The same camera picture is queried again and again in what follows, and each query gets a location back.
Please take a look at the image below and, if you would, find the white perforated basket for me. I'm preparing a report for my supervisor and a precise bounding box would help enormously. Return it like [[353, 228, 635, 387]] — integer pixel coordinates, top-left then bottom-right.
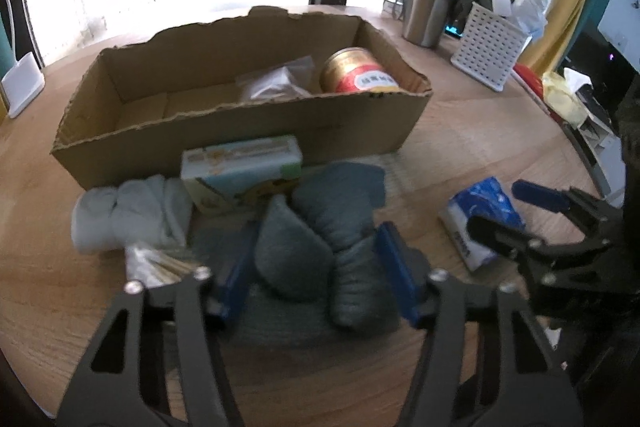
[[451, 3, 532, 92]]

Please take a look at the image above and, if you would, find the light blue and green carton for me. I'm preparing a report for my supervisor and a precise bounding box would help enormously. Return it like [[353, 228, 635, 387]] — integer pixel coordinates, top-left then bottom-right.
[[180, 135, 304, 214]]

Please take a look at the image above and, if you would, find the dark tablet with blue screen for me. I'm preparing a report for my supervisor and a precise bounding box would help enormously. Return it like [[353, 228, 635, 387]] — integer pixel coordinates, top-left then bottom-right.
[[442, 0, 490, 40]]

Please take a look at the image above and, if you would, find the crumpled white plastic bag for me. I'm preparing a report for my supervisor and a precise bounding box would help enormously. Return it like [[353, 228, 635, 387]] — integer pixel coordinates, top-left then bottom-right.
[[515, 0, 550, 42]]

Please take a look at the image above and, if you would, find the red packet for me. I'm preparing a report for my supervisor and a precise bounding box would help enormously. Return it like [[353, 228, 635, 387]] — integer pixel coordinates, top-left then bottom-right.
[[514, 63, 547, 108]]

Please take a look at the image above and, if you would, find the crumpled white paper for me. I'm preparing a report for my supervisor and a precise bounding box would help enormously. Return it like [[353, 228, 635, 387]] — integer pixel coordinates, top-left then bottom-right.
[[562, 67, 617, 142]]

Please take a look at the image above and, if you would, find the torn cardboard box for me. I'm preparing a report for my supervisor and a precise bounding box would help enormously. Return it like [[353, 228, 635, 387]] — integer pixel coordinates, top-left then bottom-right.
[[50, 6, 434, 192]]

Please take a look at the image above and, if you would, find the white desk lamp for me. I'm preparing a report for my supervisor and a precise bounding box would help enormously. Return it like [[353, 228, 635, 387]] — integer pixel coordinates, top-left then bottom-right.
[[0, 0, 45, 118]]

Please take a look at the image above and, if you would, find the clear plastic bag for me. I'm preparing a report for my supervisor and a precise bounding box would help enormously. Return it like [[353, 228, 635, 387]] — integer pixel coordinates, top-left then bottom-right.
[[236, 57, 316, 104]]

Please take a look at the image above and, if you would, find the white towel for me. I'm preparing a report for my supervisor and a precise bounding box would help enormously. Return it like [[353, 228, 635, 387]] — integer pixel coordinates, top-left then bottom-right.
[[71, 174, 193, 255]]

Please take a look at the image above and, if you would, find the yellow packet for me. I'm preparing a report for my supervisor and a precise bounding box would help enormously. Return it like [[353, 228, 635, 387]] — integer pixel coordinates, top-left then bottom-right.
[[542, 72, 587, 124]]

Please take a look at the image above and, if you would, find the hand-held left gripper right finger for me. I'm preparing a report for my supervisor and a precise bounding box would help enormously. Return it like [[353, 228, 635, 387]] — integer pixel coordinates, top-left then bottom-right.
[[375, 221, 586, 427]]

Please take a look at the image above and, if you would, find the red and gold can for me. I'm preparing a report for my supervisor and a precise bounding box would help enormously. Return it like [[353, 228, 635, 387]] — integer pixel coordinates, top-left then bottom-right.
[[319, 48, 401, 94]]

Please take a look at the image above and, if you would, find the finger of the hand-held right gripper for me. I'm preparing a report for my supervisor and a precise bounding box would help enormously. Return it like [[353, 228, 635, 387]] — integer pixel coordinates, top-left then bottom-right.
[[511, 179, 626, 248], [466, 213, 616, 303]]

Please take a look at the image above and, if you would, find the stainless steel tumbler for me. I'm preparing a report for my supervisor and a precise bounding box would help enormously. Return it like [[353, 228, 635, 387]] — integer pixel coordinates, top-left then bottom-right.
[[402, 0, 466, 48]]

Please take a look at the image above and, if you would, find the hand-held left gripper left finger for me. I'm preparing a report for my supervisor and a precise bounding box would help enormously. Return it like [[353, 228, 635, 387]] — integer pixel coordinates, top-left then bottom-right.
[[55, 224, 261, 427]]

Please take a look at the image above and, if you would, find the grey towel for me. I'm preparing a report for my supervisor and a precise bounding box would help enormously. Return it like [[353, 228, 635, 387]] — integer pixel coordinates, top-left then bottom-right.
[[252, 179, 401, 333]]

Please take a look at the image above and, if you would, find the bag of cotton swabs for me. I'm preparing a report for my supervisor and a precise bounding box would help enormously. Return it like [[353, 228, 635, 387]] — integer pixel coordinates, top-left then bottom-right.
[[124, 244, 211, 290]]

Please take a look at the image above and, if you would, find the blue tissue packet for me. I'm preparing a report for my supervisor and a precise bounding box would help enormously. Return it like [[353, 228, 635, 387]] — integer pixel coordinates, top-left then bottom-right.
[[439, 177, 526, 272]]

